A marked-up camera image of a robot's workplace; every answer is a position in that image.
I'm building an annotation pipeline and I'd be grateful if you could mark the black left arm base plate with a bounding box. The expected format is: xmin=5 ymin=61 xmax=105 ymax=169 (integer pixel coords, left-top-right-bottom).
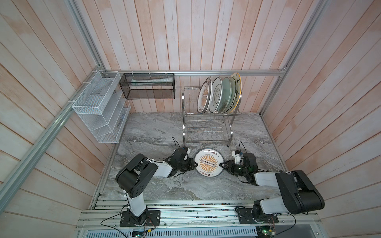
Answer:
xmin=120 ymin=210 xmax=161 ymax=228

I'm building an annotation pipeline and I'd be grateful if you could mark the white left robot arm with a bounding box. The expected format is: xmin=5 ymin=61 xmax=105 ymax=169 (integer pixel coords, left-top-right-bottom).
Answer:
xmin=115 ymin=147 xmax=198 ymax=218

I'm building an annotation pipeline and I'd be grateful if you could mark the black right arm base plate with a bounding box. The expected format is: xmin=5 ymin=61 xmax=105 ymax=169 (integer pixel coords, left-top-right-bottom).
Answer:
xmin=235 ymin=206 xmax=279 ymax=224

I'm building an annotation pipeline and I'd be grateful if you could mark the pale green plate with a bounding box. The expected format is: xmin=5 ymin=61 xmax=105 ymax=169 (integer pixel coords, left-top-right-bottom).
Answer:
xmin=218 ymin=77 xmax=231 ymax=113

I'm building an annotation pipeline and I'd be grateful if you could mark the orange sunburst plate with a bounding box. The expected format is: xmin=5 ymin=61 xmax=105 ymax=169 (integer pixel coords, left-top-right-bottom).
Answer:
xmin=197 ymin=81 xmax=208 ymax=113
xmin=194 ymin=148 xmax=225 ymax=178

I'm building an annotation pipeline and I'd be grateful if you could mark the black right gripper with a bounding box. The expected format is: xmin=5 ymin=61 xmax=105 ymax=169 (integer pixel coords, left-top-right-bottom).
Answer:
xmin=219 ymin=160 xmax=248 ymax=177

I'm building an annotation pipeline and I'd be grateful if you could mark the cream plate with berry sprigs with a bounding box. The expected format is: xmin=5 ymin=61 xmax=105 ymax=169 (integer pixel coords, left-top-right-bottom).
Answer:
xmin=226 ymin=77 xmax=236 ymax=113

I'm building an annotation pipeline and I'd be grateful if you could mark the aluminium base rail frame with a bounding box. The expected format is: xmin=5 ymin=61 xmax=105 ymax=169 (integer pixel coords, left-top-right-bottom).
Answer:
xmin=74 ymin=200 xmax=328 ymax=238

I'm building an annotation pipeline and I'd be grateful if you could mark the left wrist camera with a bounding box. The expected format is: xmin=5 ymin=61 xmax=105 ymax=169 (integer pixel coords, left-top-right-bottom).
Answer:
xmin=183 ymin=146 xmax=191 ymax=154

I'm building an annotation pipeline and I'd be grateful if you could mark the stainless steel dish rack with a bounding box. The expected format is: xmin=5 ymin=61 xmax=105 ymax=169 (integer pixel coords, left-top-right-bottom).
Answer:
xmin=182 ymin=87 xmax=240 ymax=147

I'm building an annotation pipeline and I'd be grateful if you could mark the white plate with flower outline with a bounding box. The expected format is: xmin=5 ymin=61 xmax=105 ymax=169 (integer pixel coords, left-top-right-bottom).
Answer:
xmin=208 ymin=77 xmax=222 ymax=113

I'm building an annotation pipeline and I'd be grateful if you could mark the black mesh wall basket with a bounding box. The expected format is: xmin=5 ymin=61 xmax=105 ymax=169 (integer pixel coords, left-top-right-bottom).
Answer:
xmin=119 ymin=72 xmax=176 ymax=100

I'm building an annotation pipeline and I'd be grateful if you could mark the dark-rim lettered white plate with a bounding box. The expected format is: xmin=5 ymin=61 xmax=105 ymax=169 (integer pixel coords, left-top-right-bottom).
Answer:
xmin=204 ymin=77 xmax=212 ymax=113

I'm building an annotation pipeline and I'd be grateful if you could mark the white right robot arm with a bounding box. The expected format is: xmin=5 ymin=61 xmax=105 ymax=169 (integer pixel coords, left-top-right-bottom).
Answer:
xmin=219 ymin=151 xmax=325 ymax=224

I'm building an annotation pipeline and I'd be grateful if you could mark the cat and stars orange-rim plate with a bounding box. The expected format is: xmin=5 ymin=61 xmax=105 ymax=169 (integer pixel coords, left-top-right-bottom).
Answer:
xmin=230 ymin=73 xmax=242 ymax=113

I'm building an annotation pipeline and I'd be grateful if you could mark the white wire mesh shelf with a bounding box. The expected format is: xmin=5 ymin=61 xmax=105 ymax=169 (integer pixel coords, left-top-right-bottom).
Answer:
xmin=72 ymin=70 xmax=131 ymax=144

